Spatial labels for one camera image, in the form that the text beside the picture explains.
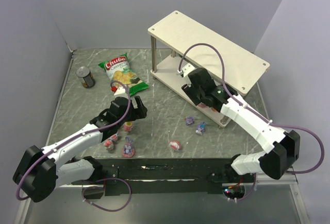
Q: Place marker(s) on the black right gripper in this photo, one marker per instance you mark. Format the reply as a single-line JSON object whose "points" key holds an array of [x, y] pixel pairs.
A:
{"points": [[192, 90]]}

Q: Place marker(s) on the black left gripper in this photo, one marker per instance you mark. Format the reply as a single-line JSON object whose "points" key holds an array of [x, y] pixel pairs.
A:
{"points": [[134, 107]]}

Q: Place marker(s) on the small purple bunny head toy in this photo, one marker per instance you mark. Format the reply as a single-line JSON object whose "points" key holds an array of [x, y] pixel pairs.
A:
{"points": [[189, 120]]}

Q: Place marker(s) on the purple bunny blue ears toy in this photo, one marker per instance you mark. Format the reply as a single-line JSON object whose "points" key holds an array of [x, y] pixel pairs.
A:
{"points": [[201, 128]]}

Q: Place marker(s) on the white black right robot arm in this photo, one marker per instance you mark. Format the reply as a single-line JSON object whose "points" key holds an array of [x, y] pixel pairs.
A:
{"points": [[280, 149]]}

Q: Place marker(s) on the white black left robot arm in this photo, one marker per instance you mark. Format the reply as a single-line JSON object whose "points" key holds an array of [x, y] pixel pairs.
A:
{"points": [[41, 170]]}

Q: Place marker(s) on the white wooden two-tier shelf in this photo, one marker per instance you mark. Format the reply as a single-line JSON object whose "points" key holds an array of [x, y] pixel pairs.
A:
{"points": [[177, 34]]}

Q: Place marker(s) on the pink cup toy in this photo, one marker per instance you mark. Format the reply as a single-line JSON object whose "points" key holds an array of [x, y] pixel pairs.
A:
{"points": [[128, 126]]}

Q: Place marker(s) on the purple bunny pink base toy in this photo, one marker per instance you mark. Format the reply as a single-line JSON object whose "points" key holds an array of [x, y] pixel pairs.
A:
{"points": [[128, 150]]}

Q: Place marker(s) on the green Chuba chips bag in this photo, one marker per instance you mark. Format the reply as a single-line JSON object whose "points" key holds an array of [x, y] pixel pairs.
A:
{"points": [[118, 69]]}

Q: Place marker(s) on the pink bunny red bow toy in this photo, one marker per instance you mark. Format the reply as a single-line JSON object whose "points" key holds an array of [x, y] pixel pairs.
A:
{"points": [[111, 142]]}

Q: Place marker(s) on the pink white cupcake toy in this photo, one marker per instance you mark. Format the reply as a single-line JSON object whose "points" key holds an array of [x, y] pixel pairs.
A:
{"points": [[175, 145]]}

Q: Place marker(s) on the dark soda can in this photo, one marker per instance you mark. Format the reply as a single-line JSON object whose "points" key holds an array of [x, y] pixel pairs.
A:
{"points": [[85, 76]]}

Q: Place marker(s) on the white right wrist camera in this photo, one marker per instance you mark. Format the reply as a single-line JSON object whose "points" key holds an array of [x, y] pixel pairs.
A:
{"points": [[186, 69]]}

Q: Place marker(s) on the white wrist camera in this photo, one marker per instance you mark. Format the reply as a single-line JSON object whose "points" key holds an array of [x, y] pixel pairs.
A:
{"points": [[186, 69], [120, 92]]}

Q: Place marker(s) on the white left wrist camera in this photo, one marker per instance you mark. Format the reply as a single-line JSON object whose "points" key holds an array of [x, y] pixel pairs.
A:
{"points": [[120, 92]]}

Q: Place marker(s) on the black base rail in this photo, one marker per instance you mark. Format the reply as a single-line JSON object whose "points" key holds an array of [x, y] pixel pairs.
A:
{"points": [[184, 175]]}

